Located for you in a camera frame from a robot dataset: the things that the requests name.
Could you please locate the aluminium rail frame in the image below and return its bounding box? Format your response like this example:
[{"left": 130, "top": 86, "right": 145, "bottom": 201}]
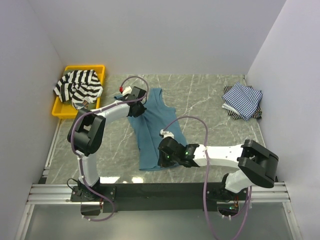
[{"left": 26, "top": 182, "right": 291, "bottom": 205}]

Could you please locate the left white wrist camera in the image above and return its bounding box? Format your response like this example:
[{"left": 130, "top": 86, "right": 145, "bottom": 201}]
[{"left": 119, "top": 86, "right": 133, "bottom": 96}]

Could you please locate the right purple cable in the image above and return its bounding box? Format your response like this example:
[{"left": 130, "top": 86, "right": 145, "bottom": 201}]
[{"left": 163, "top": 115, "right": 253, "bottom": 240}]

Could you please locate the black white striped top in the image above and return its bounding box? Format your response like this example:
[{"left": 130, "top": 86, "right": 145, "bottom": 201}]
[{"left": 52, "top": 69, "right": 104, "bottom": 106}]

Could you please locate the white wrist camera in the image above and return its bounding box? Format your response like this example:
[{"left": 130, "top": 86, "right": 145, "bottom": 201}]
[
  {"left": 159, "top": 129, "right": 175, "bottom": 139},
  {"left": 119, "top": 86, "right": 133, "bottom": 96}
]

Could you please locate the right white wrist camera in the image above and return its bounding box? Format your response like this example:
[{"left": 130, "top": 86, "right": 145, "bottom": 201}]
[{"left": 159, "top": 129, "right": 175, "bottom": 139}]

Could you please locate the blue white striped folded top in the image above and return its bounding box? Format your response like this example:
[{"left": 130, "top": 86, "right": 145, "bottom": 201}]
[{"left": 222, "top": 82, "right": 263, "bottom": 121}]

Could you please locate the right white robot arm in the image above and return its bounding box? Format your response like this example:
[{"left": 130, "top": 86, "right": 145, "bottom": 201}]
[{"left": 158, "top": 136, "right": 279, "bottom": 200}]

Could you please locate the black base beam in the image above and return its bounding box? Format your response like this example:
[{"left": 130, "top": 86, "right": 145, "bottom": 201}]
[{"left": 70, "top": 182, "right": 248, "bottom": 213}]

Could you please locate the teal tank top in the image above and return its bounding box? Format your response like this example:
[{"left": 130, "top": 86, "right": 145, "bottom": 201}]
[{"left": 127, "top": 88, "right": 187, "bottom": 171}]

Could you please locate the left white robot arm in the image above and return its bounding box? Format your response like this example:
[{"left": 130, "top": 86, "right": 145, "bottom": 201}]
[{"left": 67, "top": 86, "right": 148, "bottom": 201}]

